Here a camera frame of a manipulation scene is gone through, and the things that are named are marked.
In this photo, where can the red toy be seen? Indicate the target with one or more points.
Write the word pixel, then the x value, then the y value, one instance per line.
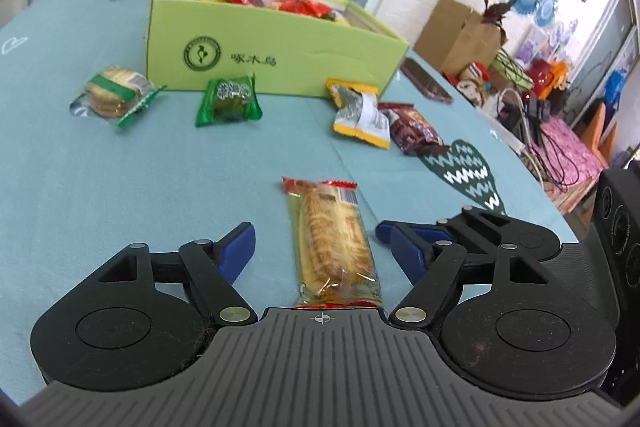
pixel 541 77

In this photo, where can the white power strip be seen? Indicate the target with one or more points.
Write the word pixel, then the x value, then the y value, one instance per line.
pixel 505 132

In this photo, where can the plush toy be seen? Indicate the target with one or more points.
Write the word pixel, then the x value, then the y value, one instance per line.
pixel 475 84

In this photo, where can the blue bag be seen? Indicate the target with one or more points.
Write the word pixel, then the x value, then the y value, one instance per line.
pixel 616 88

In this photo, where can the teal tablecloth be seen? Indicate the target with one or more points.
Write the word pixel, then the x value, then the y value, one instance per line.
pixel 75 187

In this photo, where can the green candy packet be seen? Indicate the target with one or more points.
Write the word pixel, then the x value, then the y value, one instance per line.
pixel 229 99

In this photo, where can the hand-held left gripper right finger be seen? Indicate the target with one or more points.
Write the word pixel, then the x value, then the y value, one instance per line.
pixel 407 257

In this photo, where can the green cardboard box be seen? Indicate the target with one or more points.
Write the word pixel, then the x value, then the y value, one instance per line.
pixel 280 52

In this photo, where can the dark red snack packet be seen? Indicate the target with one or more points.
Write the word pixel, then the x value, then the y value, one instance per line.
pixel 412 129

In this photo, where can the bright red snack packet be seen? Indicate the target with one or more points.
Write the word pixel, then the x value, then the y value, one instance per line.
pixel 302 7

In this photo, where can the green biscuit packet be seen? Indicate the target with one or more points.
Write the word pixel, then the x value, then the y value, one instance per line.
pixel 112 94

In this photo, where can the purple floral cloth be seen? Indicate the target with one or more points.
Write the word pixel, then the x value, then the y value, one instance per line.
pixel 570 157

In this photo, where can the brown cardboard box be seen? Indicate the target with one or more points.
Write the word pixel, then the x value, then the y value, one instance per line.
pixel 455 34

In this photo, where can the orange chair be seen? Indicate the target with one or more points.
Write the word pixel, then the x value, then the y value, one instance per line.
pixel 597 132

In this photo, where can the dark red feather ornament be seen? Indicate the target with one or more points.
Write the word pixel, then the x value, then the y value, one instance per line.
pixel 495 9

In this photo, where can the orange-edged grey snack packet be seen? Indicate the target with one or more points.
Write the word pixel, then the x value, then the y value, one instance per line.
pixel 360 114

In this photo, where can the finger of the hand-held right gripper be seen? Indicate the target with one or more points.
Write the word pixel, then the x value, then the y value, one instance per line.
pixel 386 232

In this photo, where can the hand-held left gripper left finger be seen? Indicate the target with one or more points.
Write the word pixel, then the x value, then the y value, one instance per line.
pixel 239 247

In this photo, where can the smartphone with pink case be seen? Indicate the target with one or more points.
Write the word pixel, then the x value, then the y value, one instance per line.
pixel 425 79

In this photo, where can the black power adapters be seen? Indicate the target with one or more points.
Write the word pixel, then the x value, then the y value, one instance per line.
pixel 535 107

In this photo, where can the red-ended pastry packet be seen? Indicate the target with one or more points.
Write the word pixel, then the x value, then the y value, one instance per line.
pixel 332 242

